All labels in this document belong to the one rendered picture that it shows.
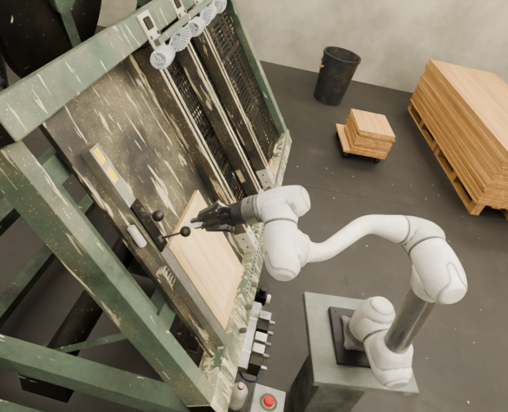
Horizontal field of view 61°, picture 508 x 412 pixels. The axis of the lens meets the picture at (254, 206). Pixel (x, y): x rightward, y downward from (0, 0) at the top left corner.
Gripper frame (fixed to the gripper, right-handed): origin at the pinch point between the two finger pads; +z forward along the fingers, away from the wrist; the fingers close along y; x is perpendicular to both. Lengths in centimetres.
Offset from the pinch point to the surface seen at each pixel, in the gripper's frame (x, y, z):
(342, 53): -506, -112, -7
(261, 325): -18, -77, 9
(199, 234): -22.5, -20.5, 15.5
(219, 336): 6, -51, 13
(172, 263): 4.6, -11.6, 13.0
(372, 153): -333, -179, -27
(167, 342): 29.8, -23.2, 11.9
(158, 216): 10.6, 12.5, 1.8
